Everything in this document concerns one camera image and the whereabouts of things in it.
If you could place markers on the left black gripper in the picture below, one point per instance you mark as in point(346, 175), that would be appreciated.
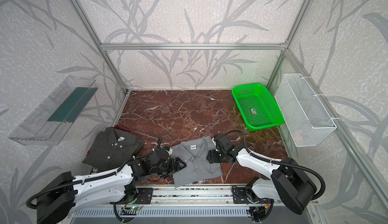
point(173, 166)

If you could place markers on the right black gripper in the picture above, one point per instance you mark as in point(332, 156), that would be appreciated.
point(212, 156)

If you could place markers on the grey long sleeve shirt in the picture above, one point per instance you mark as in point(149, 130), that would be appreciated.
point(194, 154)

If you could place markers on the green plastic basket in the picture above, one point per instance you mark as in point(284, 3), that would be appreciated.
point(256, 96)

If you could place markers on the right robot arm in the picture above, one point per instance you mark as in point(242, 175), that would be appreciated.
point(288, 182)

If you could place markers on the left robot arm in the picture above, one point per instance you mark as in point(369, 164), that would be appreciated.
point(67, 193)

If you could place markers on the maroon folded shirt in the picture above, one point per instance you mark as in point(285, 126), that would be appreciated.
point(122, 128)

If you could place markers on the dark striped folded shirt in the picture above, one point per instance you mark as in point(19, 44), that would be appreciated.
point(111, 148)

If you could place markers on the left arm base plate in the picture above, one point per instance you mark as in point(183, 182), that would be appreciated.
point(142, 197)

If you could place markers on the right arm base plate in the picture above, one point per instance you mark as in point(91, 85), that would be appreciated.
point(243, 195)

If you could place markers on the white wire mesh basket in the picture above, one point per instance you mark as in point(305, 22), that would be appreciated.
point(306, 118)

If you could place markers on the clear plastic wall tray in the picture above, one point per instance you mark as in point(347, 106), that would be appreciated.
point(49, 123)

